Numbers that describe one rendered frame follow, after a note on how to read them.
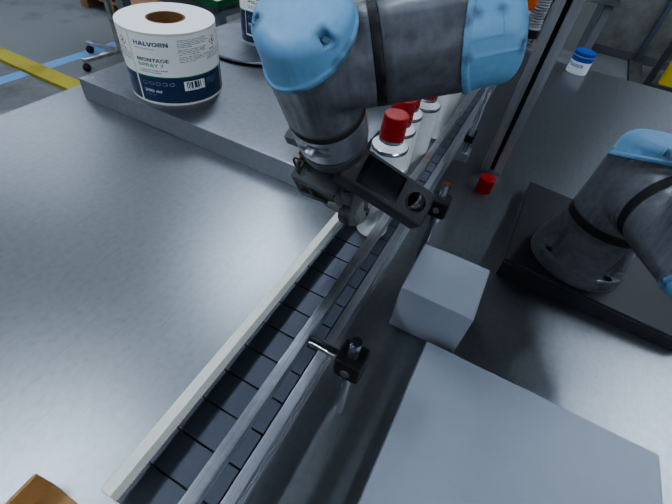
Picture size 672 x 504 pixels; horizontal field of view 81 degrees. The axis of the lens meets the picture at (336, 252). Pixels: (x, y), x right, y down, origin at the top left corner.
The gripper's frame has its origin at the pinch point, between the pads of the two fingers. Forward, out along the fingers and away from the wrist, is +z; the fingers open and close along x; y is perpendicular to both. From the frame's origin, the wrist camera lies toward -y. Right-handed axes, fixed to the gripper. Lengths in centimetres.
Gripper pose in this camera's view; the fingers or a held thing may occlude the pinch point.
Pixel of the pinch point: (365, 215)
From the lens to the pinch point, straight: 59.4
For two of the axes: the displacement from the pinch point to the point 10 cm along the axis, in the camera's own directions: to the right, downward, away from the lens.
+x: -4.5, 8.7, -1.9
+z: 1.5, 2.8, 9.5
